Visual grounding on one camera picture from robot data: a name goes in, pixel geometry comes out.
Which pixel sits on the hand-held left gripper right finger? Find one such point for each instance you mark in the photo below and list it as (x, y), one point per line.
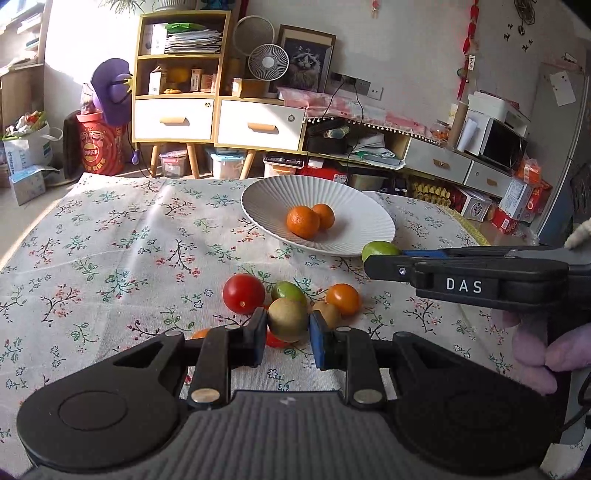
(319, 344)

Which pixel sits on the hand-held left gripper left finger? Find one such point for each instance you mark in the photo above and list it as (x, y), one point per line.
(257, 339)

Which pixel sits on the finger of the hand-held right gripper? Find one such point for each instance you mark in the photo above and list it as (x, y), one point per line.
(388, 268)
(461, 253)

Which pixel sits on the red tomato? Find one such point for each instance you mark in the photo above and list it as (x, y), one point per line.
(244, 293)
(276, 340)

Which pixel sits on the green jujube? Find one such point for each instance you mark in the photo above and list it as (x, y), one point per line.
(288, 291)
(379, 249)

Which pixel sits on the brown kiwi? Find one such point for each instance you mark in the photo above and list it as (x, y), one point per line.
(328, 314)
(287, 319)

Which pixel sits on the orange mandarin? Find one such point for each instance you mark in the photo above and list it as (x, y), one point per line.
(343, 300)
(201, 334)
(302, 222)
(325, 214)

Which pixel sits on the white ribbed plate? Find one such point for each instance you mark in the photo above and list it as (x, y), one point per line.
(360, 221)

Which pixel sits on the person's right forearm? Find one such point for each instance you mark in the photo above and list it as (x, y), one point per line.
(581, 234)

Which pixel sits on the person's right hand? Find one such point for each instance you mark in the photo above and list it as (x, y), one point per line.
(526, 346)

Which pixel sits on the yellow table cover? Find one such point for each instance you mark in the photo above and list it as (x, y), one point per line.
(471, 228)

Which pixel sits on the white patterned box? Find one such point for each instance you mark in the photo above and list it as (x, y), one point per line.
(475, 206)

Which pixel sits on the egg tray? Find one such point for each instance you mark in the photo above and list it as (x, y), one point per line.
(431, 194)

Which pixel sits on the red snack boxes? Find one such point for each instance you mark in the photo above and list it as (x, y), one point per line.
(521, 198)

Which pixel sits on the low white cabinet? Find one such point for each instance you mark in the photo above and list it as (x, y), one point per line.
(443, 164)

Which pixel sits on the red box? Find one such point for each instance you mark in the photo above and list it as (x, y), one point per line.
(328, 173)

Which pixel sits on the microwave oven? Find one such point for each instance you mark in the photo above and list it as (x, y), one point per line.
(501, 143)

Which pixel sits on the pile of folded papers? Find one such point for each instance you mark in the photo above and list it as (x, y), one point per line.
(376, 152)

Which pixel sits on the glass jar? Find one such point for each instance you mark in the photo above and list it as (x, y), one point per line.
(441, 130)

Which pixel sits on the cardboard tube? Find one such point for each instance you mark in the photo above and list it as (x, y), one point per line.
(457, 124)

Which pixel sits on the tall grey appliance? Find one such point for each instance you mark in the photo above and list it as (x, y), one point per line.
(565, 152)

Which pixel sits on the black bag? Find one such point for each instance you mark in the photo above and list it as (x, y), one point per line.
(328, 136)

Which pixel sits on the clear plastic storage box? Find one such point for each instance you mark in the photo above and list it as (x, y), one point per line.
(227, 165)
(174, 164)
(281, 167)

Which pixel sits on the floral tablecloth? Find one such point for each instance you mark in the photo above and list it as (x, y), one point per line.
(138, 240)

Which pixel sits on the pink cloth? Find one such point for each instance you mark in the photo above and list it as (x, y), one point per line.
(369, 113)

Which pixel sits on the white cabinet drawer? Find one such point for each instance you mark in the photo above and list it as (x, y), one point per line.
(261, 125)
(174, 120)

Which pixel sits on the red hanging ornament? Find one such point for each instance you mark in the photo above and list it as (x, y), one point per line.
(470, 41)

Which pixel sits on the framed cat picture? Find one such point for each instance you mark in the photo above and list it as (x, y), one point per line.
(307, 60)

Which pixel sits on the flat cardboard box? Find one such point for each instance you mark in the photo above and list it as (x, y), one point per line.
(249, 87)

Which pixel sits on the wooden cabinet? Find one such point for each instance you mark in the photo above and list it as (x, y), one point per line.
(221, 99)

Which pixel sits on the small white desk fan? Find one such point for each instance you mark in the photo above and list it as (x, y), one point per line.
(268, 62)

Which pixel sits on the red bucket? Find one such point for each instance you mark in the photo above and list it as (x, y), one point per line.
(99, 147)

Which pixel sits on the large round white fan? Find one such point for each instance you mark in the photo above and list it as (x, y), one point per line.
(251, 32)

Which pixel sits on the blue white carton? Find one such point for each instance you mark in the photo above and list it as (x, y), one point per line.
(27, 184)

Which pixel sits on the purple hat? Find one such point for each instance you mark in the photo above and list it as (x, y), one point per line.
(111, 92)

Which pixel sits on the white shopping bag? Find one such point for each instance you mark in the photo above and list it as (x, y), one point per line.
(27, 147)

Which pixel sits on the stack of papers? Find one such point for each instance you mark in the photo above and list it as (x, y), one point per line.
(191, 41)

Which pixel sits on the wooden bookshelf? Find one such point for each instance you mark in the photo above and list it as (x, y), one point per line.
(18, 69)

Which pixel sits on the wall power socket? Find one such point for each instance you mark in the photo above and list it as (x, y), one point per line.
(376, 92)
(348, 83)

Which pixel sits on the black wall decal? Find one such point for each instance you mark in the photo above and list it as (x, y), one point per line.
(521, 21)

